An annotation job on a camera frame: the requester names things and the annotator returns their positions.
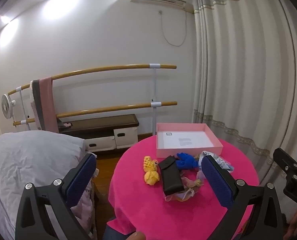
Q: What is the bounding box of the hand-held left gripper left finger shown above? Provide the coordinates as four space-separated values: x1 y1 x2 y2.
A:
15 152 98 240

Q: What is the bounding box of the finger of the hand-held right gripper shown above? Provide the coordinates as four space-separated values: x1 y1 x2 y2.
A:
273 148 297 179

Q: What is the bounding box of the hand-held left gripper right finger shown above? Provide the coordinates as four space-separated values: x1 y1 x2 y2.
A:
201 155 285 240

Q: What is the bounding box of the blue printed cloth bag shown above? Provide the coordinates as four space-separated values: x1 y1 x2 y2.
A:
197 150 235 173

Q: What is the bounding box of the pink cardboard box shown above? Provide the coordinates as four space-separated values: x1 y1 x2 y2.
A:
156 123 224 159

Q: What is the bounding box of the yellow crocheted pouch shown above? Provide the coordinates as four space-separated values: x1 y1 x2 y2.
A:
143 155 161 186

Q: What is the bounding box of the pink patterned quilt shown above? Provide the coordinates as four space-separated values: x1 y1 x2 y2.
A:
71 167 100 240

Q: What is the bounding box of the blue crocheted item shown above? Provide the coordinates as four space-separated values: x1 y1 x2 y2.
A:
176 152 199 171

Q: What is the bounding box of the black pouch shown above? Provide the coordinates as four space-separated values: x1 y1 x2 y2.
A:
158 155 185 196

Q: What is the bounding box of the dark wooden storage bench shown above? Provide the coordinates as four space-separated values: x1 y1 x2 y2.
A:
58 114 140 153

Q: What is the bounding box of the person's leg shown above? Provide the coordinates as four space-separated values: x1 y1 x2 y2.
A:
102 226 146 240

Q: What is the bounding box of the round table, pink cloth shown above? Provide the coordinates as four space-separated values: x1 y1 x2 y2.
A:
106 134 260 240

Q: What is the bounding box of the pink towel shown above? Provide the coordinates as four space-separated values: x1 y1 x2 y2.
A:
39 77 60 133

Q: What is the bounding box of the grey and white towel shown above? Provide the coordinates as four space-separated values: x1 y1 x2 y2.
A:
29 80 43 131

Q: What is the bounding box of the cream patterned curtain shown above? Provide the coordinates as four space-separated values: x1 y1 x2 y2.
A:
191 0 297 180

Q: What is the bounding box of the small white fan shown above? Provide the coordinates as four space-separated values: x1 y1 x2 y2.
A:
1 94 17 119

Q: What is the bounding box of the wooden ballet barre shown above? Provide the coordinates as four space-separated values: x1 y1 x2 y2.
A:
8 63 178 136

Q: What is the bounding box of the white power cable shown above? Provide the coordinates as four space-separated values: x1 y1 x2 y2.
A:
159 10 188 47

